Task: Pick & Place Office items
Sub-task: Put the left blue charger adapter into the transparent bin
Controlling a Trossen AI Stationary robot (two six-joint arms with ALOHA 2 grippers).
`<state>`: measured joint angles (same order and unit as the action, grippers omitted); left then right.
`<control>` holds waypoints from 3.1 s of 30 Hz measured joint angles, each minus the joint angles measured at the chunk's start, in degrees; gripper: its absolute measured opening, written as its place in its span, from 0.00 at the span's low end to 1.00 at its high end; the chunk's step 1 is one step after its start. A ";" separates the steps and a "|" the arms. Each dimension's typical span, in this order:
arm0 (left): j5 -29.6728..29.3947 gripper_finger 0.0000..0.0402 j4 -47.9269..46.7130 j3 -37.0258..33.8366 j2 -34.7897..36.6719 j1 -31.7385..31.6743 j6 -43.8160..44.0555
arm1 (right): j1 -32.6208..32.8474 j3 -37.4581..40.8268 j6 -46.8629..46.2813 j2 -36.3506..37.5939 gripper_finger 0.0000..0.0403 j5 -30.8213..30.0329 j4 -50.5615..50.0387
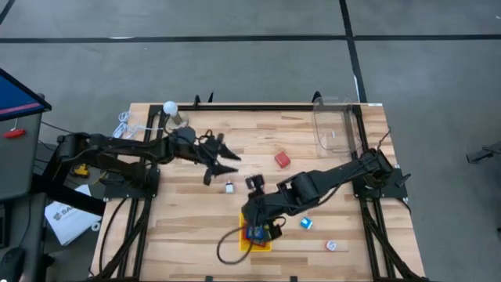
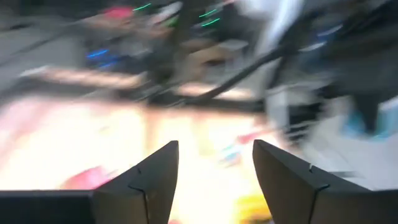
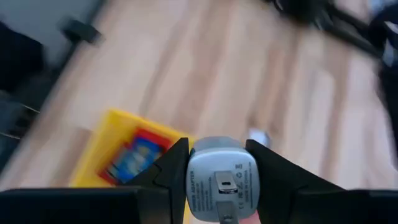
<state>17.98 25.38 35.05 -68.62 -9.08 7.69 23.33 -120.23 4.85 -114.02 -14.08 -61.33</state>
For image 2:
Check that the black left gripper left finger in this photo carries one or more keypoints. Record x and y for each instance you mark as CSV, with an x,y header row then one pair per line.
x,y
146,183

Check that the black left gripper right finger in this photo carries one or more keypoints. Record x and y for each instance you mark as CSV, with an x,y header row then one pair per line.
x,y
298,189

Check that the red plug charger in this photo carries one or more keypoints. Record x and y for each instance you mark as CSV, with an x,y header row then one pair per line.
x,y
87,180

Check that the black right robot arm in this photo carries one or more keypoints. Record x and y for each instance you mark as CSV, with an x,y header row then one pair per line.
x,y
357,56

